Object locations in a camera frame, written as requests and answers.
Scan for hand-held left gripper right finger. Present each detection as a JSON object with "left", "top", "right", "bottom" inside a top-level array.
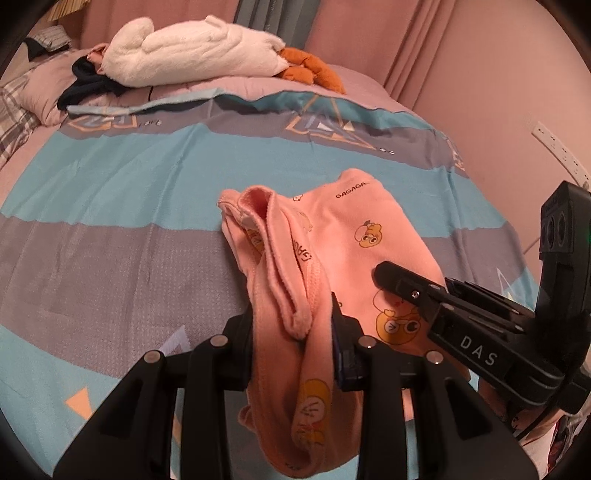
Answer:
[{"left": 330, "top": 305, "right": 539, "bottom": 480}]

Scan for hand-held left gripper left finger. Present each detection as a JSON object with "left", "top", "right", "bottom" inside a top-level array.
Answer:
[{"left": 53, "top": 314, "right": 259, "bottom": 480}]

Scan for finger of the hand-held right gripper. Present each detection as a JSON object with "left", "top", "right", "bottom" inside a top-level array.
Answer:
[
  {"left": 373, "top": 261, "right": 571, "bottom": 409},
  {"left": 441, "top": 276, "right": 539, "bottom": 334}
]

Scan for pink printed baby romper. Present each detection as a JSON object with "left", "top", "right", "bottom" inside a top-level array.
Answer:
[{"left": 217, "top": 168, "right": 472, "bottom": 478}]

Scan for blue grey printed duvet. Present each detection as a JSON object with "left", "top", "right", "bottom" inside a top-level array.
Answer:
[{"left": 0, "top": 90, "right": 546, "bottom": 480}]

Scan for pink curtain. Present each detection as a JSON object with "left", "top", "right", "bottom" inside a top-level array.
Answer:
[
  {"left": 305, "top": 0, "right": 455, "bottom": 107},
  {"left": 78, "top": 0, "right": 241, "bottom": 47}
]

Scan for pink bed sheet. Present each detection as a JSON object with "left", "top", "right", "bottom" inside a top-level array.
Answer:
[{"left": 0, "top": 122, "right": 63, "bottom": 195}]

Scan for dark navy garment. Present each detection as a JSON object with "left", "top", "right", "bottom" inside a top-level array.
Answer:
[{"left": 58, "top": 58, "right": 125, "bottom": 112}]

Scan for white plush goose toy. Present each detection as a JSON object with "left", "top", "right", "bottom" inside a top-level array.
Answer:
[{"left": 99, "top": 15, "right": 346, "bottom": 95}]

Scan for plaid pillow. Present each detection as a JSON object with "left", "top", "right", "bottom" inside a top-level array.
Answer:
[{"left": 0, "top": 74, "right": 40, "bottom": 167}]

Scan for greyish pink pillow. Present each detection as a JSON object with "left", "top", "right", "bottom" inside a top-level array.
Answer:
[{"left": 14, "top": 59, "right": 93, "bottom": 126}]

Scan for blue grey curtain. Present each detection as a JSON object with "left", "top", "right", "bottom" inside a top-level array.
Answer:
[{"left": 233, "top": 0, "right": 321, "bottom": 49}]

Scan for striped pillow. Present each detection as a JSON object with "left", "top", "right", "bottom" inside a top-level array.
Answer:
[{"left": 34, "top": 25, "right": 72, "bottom": 51}]

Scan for small dark cloth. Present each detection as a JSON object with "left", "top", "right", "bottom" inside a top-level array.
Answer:
[{"left": 23, "top": 37, "right": 49, "bottom": 60}]

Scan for yellow pleated fabric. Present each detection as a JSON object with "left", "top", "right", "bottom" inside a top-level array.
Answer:
[{"left": 46, "top": 0, "right": 93, "bottom": 21}]

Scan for white wall power strip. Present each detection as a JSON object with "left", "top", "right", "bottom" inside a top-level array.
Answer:
[{"left": 531, "top": 121, "right": 591, "bottom": 183}]

